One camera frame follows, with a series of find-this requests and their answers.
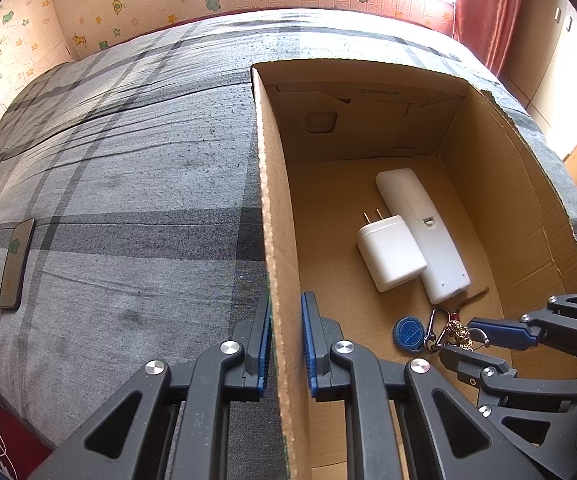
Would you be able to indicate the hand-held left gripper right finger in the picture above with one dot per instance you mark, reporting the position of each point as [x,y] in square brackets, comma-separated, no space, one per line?
[310,345]

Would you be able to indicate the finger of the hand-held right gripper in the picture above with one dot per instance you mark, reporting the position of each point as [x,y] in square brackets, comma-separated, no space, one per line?
[473,362]
[501,332]

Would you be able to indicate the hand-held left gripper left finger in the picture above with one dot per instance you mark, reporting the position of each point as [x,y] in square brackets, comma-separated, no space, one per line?
[264,345]

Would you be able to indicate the large white wall charger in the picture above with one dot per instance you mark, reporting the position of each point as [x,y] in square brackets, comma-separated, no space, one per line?
[391,255]

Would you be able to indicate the white remote control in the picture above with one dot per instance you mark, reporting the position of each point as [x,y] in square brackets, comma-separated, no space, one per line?
[408,195]

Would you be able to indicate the brown cardboard box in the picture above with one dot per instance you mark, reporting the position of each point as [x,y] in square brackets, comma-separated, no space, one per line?
[493,160]

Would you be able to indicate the grey plaid bedsheet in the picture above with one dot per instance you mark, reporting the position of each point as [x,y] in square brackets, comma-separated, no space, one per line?
[143,160]

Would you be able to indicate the dark red bed base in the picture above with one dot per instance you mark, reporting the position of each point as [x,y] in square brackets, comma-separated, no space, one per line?
[18,425]

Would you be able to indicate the dark smartphone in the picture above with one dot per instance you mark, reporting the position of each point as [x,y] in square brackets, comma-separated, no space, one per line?
[16,265]

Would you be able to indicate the beige wardrobe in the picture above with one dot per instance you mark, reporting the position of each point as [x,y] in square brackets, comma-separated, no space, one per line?
[558,60]

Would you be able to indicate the red curtain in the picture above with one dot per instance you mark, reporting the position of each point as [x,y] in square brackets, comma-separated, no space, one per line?
[488,10]

